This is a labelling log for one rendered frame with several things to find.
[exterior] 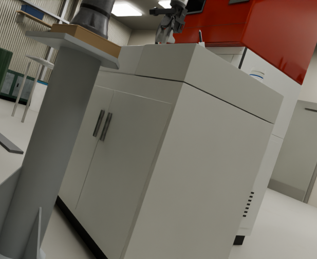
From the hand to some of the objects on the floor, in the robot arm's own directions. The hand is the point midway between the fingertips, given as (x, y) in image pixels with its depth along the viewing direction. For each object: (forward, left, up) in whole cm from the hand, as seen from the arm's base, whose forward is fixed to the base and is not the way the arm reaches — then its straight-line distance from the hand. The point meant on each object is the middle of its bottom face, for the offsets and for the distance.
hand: (158, 44), depth 136 cm
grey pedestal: (-44, +9, -98) cm, 108 cm away
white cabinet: (+27, +5, -99) cm, 103 cm away
